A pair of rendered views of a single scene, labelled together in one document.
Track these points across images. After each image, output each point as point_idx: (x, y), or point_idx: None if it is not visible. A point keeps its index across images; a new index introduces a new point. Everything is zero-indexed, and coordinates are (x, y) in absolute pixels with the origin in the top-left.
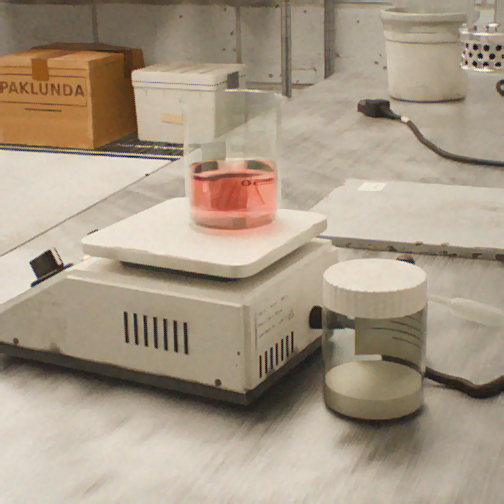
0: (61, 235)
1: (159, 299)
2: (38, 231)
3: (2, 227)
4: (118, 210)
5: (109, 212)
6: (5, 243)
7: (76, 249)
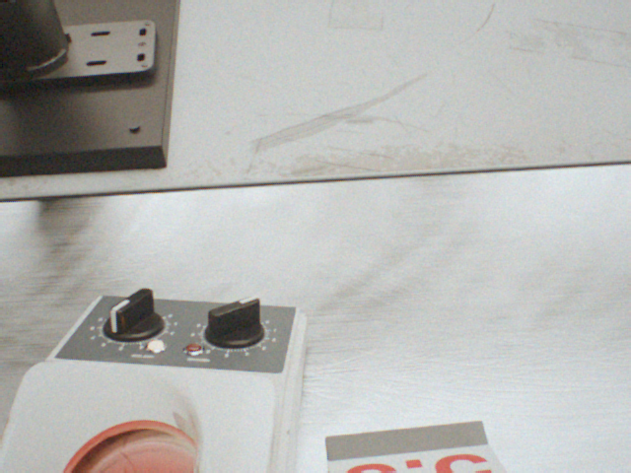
0: (486, 191)
1: None
2: (486, 165)
3: (478, 129)
4: (615, 196)
5: (600, 191)
6: (429, 159)
7: (449, 230)
